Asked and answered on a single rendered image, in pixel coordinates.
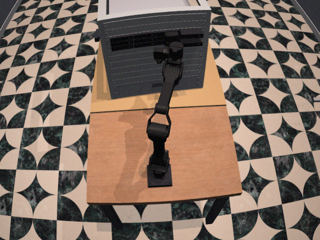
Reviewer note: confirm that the light wooden board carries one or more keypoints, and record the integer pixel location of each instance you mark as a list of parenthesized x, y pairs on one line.
[(211, 95)]

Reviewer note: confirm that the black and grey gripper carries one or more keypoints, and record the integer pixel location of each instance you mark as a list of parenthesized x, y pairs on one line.
[(170, 37)]

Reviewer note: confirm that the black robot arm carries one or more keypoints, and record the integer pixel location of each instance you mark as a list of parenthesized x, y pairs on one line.
[(157, 132)]

